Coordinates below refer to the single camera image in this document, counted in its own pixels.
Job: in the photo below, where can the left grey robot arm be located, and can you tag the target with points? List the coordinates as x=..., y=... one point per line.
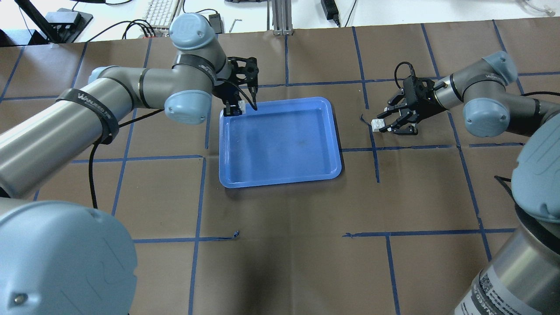
x=62, y=258

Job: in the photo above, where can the black power adapter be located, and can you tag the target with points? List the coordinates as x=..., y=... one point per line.
x=330, y=10

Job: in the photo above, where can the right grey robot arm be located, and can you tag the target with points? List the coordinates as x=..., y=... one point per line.
x=522, y=278

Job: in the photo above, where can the blue plastic tray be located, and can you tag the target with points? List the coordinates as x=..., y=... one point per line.
x=283, y=141

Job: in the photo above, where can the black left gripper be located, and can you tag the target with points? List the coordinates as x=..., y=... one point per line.
x=223, y=91

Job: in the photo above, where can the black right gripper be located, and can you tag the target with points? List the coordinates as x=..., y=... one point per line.
x=423, y=103

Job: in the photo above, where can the black monitor stand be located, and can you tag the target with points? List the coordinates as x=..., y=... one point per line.
x=61, y=26

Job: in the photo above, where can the aluminium frame post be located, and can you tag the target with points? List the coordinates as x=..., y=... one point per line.
x=282, y=17

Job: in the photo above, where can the white keyboard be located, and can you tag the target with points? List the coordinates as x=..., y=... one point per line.
x=161, y=13

